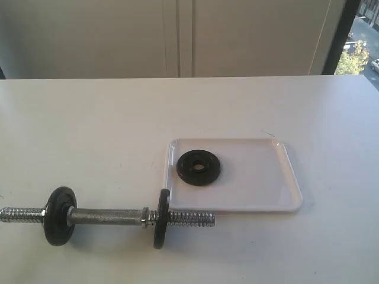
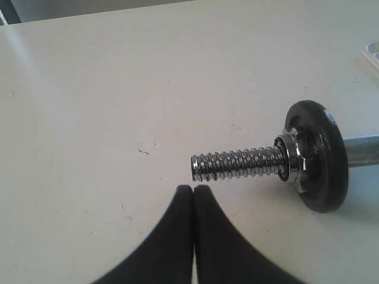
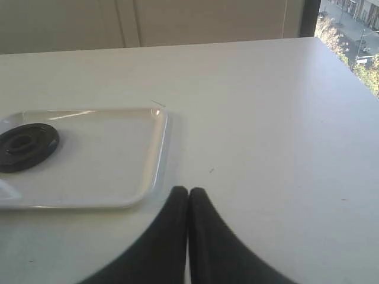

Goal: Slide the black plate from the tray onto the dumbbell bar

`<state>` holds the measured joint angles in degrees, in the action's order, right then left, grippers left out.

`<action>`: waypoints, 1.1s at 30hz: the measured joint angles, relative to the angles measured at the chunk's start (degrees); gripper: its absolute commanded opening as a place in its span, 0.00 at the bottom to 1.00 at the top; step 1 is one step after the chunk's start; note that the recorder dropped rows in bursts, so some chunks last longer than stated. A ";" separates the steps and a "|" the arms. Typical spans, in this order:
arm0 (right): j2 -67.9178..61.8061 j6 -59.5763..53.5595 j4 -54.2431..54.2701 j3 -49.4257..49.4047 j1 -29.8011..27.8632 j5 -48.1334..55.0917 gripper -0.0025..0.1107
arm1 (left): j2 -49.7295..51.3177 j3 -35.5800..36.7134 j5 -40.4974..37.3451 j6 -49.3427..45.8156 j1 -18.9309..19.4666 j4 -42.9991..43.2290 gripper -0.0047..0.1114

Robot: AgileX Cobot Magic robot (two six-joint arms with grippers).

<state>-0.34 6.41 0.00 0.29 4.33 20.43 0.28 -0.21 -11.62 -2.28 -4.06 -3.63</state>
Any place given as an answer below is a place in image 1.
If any black weight plate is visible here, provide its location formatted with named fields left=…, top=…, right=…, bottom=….
left=43, top=186, right=77, bottom=246
left=153, top=189, right=170, bottom=249
left=176, top=150, right=221, bottom=186

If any chrome threaded dumbbell bar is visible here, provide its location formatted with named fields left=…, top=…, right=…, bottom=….
left=1, top=207, right=215, bottom=228

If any white plastic tray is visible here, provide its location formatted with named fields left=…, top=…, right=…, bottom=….
left=163, top=138, right=303, bottom=212

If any white parked car outside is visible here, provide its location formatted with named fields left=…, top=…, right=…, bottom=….
left=371, top=59, right=379, bottom=73

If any black window frame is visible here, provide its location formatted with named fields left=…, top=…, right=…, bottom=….
left=321, top=0, right=361, bottom=75

